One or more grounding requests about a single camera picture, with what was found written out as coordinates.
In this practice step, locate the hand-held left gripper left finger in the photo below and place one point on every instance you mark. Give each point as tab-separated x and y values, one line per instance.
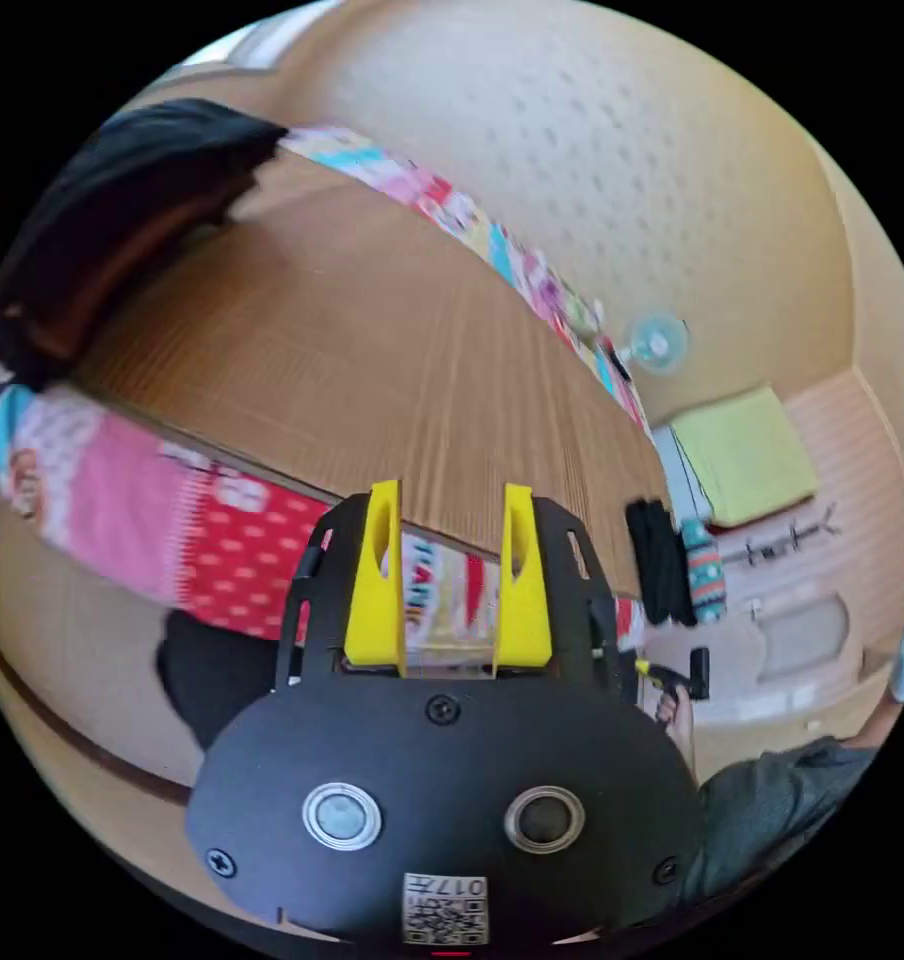
375	592

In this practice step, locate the blue fan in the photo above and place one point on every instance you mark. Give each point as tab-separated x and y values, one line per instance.
657	343

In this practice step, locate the person's right hand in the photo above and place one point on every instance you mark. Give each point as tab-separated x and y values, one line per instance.
678	724

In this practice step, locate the yellow-green folded blanket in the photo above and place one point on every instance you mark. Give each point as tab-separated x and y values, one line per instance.
744	454

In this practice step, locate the black pants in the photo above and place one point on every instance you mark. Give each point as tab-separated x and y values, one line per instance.
204	675

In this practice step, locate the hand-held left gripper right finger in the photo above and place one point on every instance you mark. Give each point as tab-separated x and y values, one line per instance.
523	600

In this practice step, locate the pile of dark clothes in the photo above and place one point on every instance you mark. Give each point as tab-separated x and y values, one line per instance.
107	217

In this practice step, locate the pile of clothes with teal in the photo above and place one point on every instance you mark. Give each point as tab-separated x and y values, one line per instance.
662	562

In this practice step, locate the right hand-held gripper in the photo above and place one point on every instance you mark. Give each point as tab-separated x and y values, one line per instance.
673	679

